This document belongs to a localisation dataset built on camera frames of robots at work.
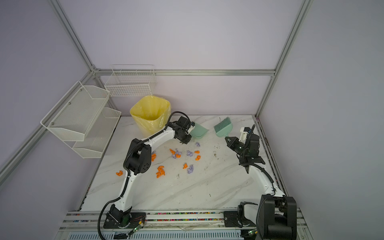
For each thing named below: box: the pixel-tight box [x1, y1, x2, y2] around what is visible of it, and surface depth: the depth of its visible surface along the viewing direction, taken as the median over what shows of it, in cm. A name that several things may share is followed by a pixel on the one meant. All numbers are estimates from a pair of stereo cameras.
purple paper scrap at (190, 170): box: [187, 164, 194, 175], surface depth 92 cm
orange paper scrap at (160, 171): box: [156, 165, 166, 179], surface depth 91 cm
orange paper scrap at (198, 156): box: [194, 150, 202, 161], surface depth 98 cm
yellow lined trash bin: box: [130, 95, 172, 138], surface depth 97 cm
